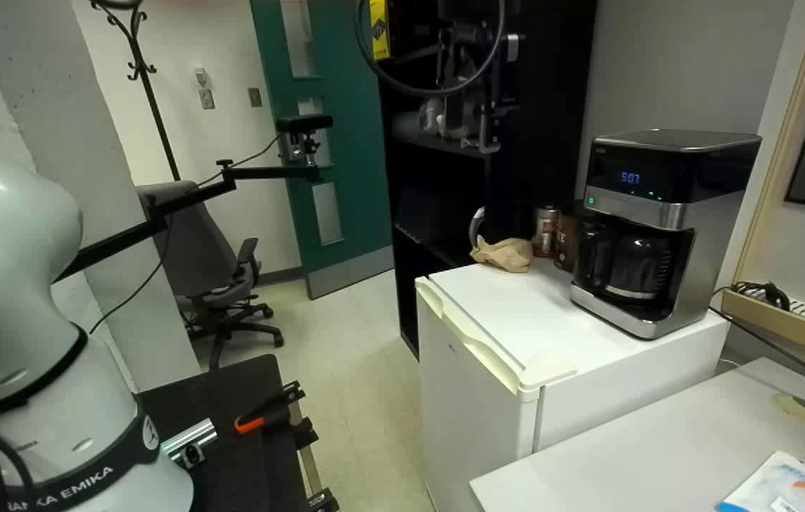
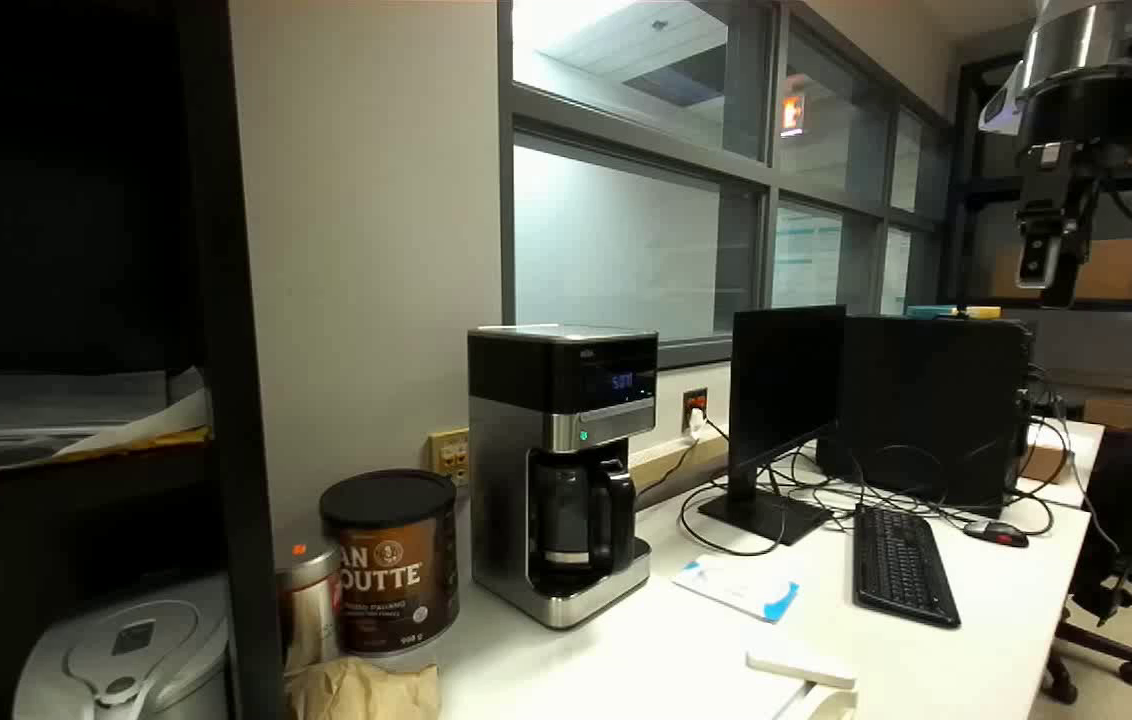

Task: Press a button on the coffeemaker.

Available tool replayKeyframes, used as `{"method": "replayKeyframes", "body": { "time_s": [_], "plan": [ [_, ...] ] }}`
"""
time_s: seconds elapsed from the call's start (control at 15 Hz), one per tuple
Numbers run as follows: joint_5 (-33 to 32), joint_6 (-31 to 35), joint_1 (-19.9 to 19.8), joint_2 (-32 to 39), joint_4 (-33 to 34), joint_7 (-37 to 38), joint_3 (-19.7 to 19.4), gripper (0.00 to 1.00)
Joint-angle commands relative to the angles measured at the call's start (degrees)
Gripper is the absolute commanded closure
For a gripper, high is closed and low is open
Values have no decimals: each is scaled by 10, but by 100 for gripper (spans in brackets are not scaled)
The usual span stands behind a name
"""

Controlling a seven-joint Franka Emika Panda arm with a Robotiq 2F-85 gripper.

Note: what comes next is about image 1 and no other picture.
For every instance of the green door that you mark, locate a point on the green door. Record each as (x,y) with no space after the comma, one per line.
(359,142)

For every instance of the black coat rack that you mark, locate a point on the black coat rack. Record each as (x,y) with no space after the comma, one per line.
(140,65)

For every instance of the brown coffee can black lid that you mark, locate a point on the brown coffee can black lid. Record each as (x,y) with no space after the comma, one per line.
(547,230)

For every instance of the bicycle wheel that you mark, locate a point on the bicycle wheel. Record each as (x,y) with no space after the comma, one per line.
(390,81)

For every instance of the black camera on boom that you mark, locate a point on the black camera on boom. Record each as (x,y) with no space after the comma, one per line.
(302,128)

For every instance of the black silver coffeemaker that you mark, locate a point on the black silver coffeemaker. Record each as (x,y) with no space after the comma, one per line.
(666,179)

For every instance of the orange black clamp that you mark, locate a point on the orange black clamp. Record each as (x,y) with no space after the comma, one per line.
(262,414)

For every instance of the glass coffee carafe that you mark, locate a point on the glass coffee carafe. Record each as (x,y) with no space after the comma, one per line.
(625,259)

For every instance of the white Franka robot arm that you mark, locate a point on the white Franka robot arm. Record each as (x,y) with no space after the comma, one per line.
(13,286)

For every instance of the yellow tag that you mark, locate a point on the yellow tag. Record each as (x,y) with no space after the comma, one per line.
(380,28)

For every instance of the black shelf cabinet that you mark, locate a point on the black shelf cabinet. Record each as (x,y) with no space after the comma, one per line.
(552,95)

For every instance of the black robot cart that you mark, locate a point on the black robot cart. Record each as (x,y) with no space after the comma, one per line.
(232,472)

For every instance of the black office chair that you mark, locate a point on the black office chair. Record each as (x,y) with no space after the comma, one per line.
(204,257)

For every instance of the small wall plate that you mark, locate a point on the small wall plate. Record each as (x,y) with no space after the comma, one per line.
(255,98)

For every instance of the white mini fridge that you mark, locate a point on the white mini fridge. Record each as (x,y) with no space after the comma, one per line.
(515,321)

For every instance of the wall light switch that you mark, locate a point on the wall light switch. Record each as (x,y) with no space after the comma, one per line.
(207,88)

